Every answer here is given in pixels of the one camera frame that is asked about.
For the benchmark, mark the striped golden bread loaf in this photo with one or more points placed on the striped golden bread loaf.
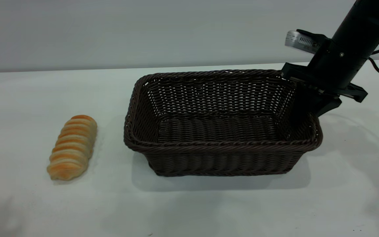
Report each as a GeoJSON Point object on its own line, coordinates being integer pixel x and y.
{"type": "Point", "coordinates": [72, 148]}

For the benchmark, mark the black woven wicker basket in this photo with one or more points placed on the black woven wicker basket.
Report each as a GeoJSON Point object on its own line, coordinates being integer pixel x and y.
{"type": "Point", "coordinates": [222, 158]}

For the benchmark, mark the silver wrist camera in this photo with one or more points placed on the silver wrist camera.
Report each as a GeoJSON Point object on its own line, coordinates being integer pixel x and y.
{"type": "Point", "coordinates": [300, 41]}

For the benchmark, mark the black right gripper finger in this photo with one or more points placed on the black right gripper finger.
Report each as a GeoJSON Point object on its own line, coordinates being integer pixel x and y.
{"type": "Point", "coordinates": [303, 98]}
{"type": "Point", "coordinates": [328, 103]}

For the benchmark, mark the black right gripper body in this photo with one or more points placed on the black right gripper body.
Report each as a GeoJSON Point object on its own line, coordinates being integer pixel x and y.
{"type": "Point", "coordinates": [336, 69]}

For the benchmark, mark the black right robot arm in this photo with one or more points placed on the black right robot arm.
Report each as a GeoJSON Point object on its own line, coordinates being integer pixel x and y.
{"type": "Point", "coordinates": [365, 23]}

